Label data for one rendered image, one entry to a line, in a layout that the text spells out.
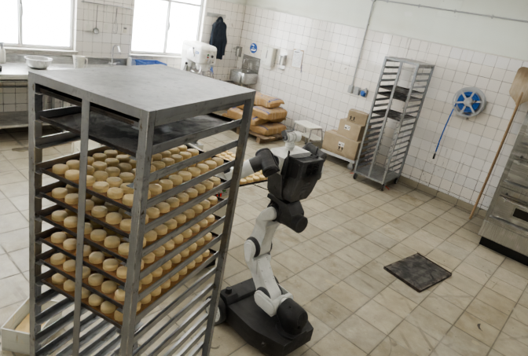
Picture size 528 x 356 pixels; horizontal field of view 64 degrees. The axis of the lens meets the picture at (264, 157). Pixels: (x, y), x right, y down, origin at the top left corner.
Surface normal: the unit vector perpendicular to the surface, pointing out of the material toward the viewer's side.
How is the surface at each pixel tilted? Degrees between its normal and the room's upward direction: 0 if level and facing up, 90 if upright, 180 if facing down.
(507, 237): 90
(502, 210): 91
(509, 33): 90
